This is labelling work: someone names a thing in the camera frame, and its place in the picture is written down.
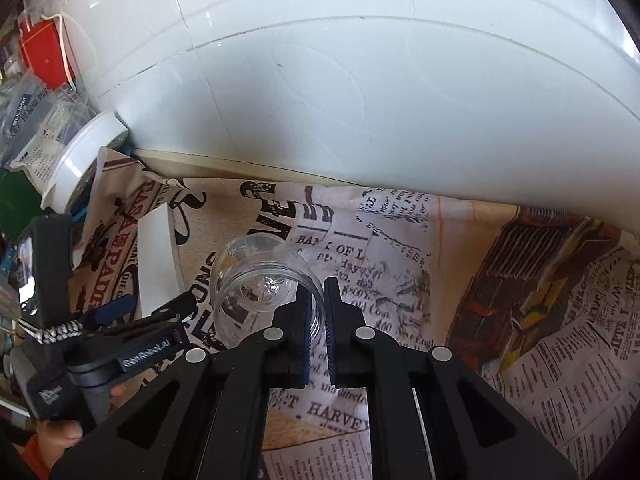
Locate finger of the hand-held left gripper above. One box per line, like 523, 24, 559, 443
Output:
144, 291, 202, 322
75, 294, 139, 330

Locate white lidded plastic container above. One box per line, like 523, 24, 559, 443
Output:
40, 111, 132, 214

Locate clear glass jar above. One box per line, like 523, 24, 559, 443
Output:
209, 234, 326, 350

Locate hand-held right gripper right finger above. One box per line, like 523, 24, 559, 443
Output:
322, 276, 579, 480

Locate white rectangular box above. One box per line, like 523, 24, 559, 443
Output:
136, 205, 182, 320

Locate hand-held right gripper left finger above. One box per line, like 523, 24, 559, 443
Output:
50, 285, 314, 480

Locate red box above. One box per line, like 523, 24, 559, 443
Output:
17, 14, 79, 89

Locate newspaper print tablecloth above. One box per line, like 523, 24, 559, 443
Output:
65, 145, 640, 480

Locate clear plastic bags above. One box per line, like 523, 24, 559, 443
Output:
0, 67, 97, 188

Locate person's left hand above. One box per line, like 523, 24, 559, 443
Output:
36, 382, 128, 466

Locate green object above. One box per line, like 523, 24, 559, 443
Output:
0, 170, 44, 235

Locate white appliance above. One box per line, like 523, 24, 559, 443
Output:
25, 0, 640, 239

